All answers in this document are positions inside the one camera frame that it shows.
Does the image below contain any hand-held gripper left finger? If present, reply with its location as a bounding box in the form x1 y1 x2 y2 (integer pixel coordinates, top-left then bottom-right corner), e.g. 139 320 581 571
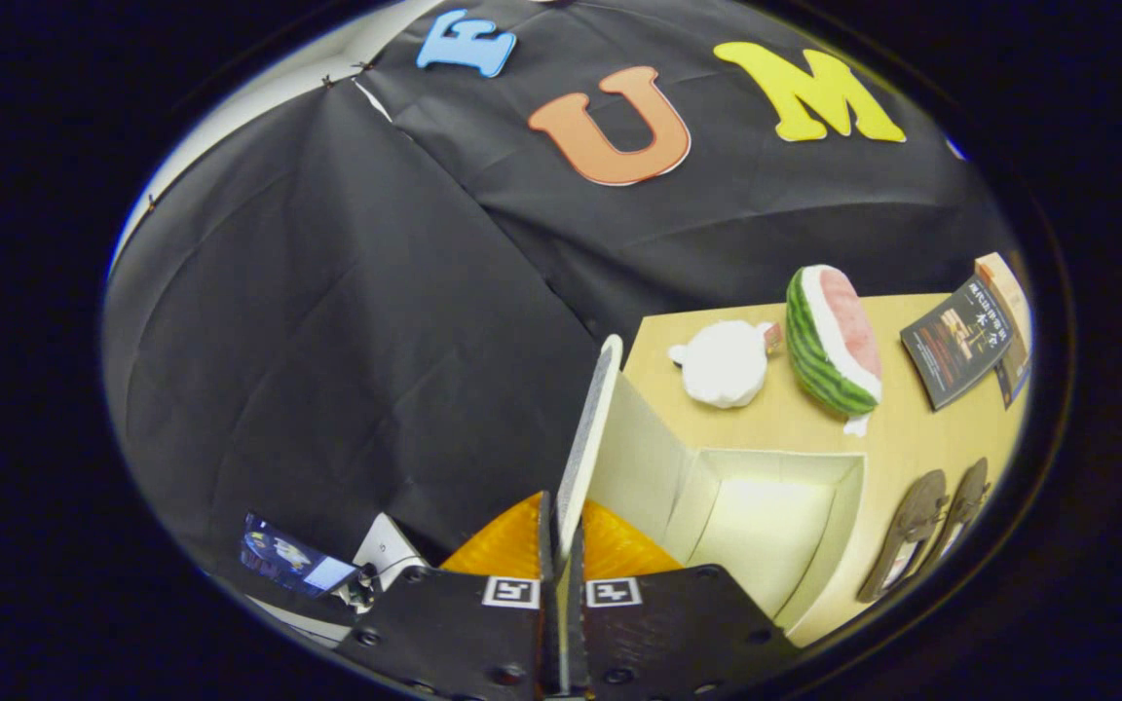
335 490 562 701

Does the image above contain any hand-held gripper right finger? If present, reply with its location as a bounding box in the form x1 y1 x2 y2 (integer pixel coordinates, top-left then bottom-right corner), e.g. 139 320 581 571
566 498 803 701

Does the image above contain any beige fabric storage box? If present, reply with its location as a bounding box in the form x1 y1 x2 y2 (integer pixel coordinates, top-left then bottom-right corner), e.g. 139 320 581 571
557 334 869 634

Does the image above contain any brown felt shoe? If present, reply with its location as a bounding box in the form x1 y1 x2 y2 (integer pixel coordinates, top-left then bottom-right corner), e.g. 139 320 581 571
856 469 950 605
931 458 991 575

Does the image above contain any white flat panel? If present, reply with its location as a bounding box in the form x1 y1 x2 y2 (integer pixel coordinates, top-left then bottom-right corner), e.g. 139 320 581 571
352 513 430 595

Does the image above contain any device with lit screen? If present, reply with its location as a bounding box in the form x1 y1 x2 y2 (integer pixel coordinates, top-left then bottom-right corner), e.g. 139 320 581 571
240 513 362 597

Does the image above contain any white plush toy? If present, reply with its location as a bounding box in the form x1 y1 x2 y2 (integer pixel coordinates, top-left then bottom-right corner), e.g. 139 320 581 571
668 319 784 410

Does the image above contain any watermelon slice plush toy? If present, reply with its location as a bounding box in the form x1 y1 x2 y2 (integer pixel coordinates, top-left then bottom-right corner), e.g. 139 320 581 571
785 264 884 437

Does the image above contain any black cover book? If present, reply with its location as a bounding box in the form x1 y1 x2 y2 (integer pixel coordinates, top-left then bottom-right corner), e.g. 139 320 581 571
900 276 1015 412

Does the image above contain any blue cover book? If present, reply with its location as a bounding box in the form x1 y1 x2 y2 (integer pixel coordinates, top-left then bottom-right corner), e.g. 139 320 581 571
994 341 1031 408

